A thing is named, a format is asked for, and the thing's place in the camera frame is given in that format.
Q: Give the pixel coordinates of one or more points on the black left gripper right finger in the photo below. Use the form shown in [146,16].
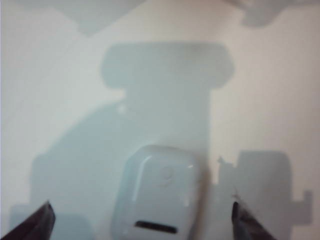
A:
[247,222]

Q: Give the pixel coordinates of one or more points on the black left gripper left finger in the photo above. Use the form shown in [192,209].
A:
[32,225]

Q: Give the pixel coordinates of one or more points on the white earphone case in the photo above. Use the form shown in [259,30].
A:
[160,190]

